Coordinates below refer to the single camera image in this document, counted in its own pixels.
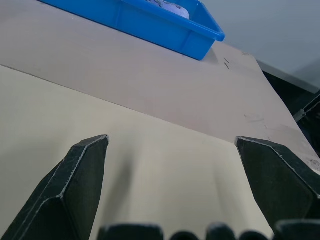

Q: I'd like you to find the cream table mat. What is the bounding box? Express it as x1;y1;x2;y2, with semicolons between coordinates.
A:
0;64;274;240

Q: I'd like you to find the blue plastic bin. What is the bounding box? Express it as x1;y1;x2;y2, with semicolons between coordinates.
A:
39;0;226;61

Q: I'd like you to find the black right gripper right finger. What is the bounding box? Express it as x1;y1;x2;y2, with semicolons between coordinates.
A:
234;136;320;236

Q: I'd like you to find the white item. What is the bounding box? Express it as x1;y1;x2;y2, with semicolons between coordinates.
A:
144;0;191;20

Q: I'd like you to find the beaded pull cord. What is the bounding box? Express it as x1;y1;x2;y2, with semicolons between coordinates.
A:
295;90;320;122

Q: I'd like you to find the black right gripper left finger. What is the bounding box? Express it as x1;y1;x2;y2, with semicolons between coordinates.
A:
0;134;110;240

